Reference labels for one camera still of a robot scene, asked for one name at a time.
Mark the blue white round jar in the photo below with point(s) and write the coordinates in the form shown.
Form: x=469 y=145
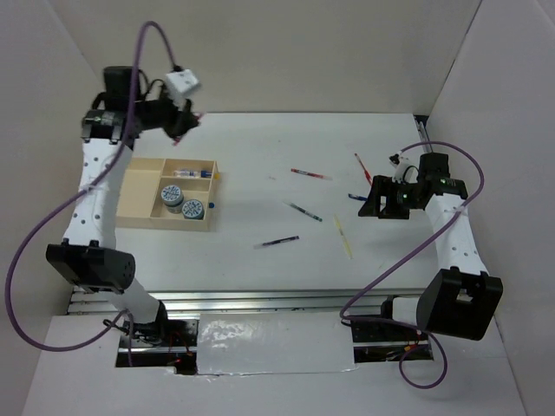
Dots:
x=172 y=198

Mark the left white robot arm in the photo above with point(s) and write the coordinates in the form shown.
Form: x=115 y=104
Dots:
x=87 y=255

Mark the white cover plate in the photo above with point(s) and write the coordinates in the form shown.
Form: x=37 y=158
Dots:
x=275 y=343

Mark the purple gel pen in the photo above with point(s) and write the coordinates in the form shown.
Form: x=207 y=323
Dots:
x=276 y=242

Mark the aluminium front rail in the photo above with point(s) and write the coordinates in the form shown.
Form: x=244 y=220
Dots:
x=82 y=303

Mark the green gel pen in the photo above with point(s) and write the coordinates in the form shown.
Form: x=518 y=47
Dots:
x=303 y=211

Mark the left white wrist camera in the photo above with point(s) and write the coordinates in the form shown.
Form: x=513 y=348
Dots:
x=180 y=84

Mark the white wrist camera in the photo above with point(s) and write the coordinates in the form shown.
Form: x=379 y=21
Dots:
x=405 y=169
x=180 y=84

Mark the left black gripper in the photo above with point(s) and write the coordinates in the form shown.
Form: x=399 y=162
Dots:
x=186 y=121

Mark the blue capped glue bottle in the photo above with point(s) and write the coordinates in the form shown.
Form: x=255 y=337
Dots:
x=186 y=173

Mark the beige wooden organizer tray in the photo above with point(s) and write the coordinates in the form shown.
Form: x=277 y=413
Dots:
x=140 y=205

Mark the red ballpoint pen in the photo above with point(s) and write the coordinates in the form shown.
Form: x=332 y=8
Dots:
x=364 y=169

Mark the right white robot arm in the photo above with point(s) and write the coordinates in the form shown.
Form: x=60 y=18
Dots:
x=462 y=297

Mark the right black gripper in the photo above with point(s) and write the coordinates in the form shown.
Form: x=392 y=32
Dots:
x=383 y=185

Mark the red gel pen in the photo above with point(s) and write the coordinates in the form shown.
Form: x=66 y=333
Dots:
x=310 y=174

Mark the yellow gel pen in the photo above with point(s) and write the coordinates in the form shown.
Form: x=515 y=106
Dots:
x=345 y=241

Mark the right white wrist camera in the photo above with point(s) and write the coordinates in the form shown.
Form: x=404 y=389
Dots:
x=405 y=169

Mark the blue ballpoint pen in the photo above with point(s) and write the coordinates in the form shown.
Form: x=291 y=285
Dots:
x=357 y=197

